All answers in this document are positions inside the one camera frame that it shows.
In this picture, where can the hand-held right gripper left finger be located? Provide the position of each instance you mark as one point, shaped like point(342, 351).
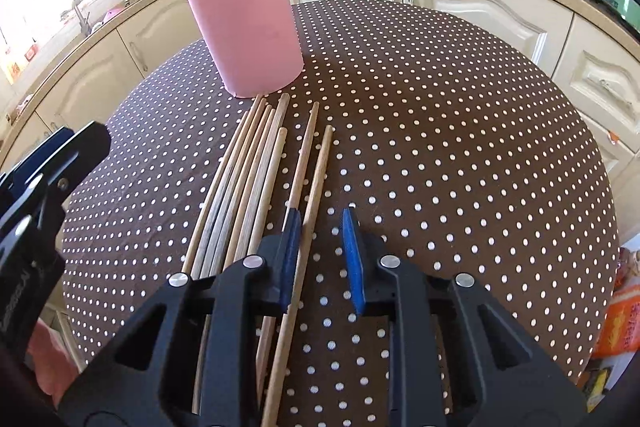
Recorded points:
point(290, 257)

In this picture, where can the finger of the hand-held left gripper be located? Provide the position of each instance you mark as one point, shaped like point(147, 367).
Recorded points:
point(45, 152)
point(90, 147)

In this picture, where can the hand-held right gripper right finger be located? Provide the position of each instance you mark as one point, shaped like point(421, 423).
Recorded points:
point(352, 257)

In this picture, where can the bundle of wooden chopsticks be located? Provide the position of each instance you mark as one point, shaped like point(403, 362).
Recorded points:
point(255, 177)

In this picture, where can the wooden chopstick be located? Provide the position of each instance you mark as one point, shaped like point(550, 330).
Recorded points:
point(320, 167)
point(229, 172)

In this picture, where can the pink cup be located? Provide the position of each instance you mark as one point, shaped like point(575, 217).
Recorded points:
point(250, 37)

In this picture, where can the person's left hand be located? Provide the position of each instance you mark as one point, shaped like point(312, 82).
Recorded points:
point(50, 362)

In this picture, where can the brown polka-dot tablecloth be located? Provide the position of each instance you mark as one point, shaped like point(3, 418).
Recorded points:
point(425, 157)

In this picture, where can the metal sink faucet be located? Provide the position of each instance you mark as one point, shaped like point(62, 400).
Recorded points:
point(80, 14)

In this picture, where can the pink bowl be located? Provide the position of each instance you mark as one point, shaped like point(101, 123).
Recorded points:
point(114, 13)

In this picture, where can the orange sticker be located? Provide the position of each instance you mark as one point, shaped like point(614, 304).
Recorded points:
point(612, 138)

